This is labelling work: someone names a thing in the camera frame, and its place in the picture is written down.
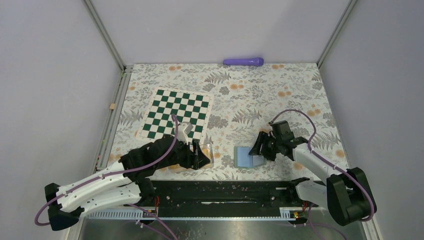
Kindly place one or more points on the floral tablecloth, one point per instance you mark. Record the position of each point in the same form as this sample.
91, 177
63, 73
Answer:
246, 99

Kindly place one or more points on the orange card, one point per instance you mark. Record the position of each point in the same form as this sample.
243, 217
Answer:
206, 152

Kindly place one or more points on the clear plastic card box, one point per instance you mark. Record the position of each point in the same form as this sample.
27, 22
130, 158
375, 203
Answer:
176, 168

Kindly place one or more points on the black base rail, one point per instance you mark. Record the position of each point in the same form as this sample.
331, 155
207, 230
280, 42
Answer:
240, 199

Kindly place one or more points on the green leather card holder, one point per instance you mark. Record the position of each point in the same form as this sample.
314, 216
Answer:
243, 160

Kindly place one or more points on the green white chessboard mat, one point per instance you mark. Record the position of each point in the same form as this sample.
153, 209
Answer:
188, 106

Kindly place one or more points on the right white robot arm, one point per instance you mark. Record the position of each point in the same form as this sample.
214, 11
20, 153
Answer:
328, 175

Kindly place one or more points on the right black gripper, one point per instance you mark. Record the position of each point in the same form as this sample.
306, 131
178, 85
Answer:
263, 137

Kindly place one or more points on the purple cylinder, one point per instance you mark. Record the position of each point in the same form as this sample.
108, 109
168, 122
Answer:
257, 62

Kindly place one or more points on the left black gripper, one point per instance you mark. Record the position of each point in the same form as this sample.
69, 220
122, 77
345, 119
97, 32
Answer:
195, 159

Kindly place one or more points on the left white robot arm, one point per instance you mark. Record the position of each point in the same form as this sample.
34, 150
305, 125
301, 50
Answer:
125, 182

